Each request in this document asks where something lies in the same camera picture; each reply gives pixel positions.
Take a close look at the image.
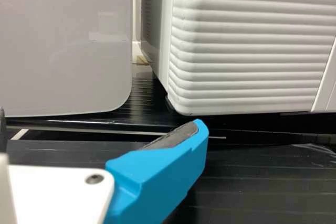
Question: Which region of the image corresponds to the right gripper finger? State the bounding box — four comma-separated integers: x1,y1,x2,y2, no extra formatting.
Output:
103,119,210,224

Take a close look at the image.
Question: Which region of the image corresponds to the black platform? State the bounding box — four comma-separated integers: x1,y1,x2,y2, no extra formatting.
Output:
0,136,336,224

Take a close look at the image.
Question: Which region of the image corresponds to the incubator door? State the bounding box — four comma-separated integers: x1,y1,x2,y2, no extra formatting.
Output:
167,0,336,116

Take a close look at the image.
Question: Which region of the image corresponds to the white box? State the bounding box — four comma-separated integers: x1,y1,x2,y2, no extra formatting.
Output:
0,0,134,118

